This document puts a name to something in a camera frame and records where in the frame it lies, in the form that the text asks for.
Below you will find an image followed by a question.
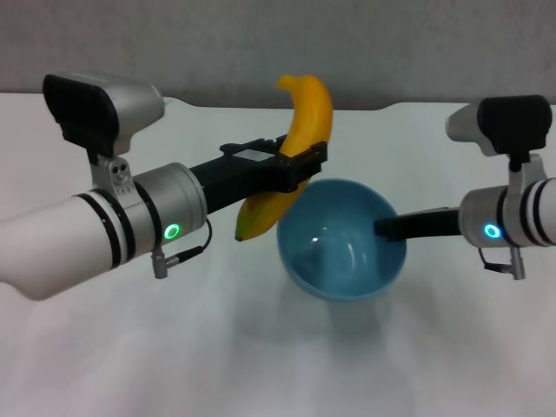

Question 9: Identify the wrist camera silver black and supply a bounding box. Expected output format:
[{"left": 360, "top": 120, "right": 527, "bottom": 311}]
[
  {"left": 42, "top": 73, "right": 166, "bottom": 197},
  {"left": 446, "top": 95, "right": 553, "bottom": 189}
]

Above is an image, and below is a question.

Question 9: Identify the left wrist black cable plug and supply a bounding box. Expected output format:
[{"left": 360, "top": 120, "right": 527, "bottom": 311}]
[{"left": 151, "top": 216, "right": 215, "bottom": 280}]

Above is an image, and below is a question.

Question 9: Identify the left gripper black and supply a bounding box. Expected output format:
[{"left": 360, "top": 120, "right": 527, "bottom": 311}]
[{"left": 190, "top": 136, "right": 328, "bottom": 216}]

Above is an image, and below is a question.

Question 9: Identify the blue plastic bowl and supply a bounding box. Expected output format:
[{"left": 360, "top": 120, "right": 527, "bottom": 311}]
[{"left": 276, "top": 177, "right": 410, "bottom": 302}]

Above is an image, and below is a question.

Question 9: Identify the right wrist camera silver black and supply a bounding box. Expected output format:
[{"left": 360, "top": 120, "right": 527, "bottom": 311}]
[{"left": 446, "top": 95, "right": 553, "bottom": 189}]

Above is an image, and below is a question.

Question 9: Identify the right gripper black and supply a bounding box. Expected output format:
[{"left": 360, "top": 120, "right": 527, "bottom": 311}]
[{"left": 374, "top": 206, "right": 463, "bottom": 242}]

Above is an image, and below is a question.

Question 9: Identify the yellow banana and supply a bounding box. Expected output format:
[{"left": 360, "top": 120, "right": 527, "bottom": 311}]
[{"left": 234, "top": 73, "right": 334, "bottom": 243}]

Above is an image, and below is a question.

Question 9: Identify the right wrist black cable plug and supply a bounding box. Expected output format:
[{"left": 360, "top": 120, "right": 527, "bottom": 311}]
[{"left": 477, "top": 245, "right": 527, "bottom": 281}]

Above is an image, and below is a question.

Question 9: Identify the wrist black cable plug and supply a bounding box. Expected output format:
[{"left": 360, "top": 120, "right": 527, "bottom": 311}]
[
  {"left": 151, "top": 216, "right": 215, "bottom": 280},
  {"left": 477, "top": 245, "right": 527, "bottom": 281}
]

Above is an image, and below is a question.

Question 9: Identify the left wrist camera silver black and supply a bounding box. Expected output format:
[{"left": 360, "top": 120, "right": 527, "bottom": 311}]
[{"left": 42, "top": 73, "right": 166, "bottom": 197}]

